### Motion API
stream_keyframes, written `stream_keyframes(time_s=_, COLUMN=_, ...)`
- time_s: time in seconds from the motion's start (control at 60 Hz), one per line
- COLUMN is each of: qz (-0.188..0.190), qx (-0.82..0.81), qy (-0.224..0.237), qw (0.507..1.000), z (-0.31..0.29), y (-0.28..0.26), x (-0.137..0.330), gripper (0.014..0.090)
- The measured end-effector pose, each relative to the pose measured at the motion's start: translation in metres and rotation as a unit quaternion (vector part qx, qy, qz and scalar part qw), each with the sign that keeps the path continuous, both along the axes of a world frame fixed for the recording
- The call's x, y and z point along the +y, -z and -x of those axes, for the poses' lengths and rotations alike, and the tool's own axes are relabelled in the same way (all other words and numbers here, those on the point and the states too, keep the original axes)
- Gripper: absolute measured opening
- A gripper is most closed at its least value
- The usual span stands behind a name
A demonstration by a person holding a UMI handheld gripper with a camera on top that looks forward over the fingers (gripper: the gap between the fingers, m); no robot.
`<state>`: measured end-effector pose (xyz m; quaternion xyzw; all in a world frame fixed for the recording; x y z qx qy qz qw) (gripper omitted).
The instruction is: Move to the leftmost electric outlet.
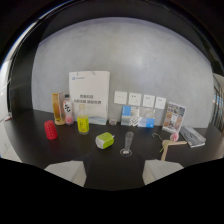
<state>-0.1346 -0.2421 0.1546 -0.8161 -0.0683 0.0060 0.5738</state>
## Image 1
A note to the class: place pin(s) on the green white charger cube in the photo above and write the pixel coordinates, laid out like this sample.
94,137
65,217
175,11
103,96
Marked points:
104,140

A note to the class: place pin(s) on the white wall electric outlet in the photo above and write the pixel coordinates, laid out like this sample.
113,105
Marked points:
148,100
134,99

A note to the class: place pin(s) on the small dark box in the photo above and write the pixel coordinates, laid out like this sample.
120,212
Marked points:
113,121

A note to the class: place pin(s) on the pink label drink bottle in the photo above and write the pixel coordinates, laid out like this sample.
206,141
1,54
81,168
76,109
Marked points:
68,110

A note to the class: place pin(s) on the pink small ball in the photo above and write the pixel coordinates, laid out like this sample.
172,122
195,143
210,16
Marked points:
174,136

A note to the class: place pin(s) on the tall orange clear box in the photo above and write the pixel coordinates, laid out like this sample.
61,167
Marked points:
58,108

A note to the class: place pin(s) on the red ribbed cup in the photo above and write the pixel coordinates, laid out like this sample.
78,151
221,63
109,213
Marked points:
50,130

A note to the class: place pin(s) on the yellow drink bottle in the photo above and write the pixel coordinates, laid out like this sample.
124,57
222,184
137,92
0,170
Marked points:
82,121

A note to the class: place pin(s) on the wooden clothes hanger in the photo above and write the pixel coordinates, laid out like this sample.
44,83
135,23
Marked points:
168,145

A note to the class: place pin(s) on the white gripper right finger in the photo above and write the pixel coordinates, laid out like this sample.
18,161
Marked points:
160,168

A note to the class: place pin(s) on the photo collage brochure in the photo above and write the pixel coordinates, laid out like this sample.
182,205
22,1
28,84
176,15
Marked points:
173,117

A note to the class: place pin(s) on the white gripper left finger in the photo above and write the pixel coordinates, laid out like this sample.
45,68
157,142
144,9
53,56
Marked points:
68,170

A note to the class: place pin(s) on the white paper shopping bag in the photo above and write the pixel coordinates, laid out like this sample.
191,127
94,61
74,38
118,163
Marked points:
89,96

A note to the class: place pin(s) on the grey magazine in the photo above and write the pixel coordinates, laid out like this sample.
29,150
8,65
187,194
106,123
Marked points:
192,136

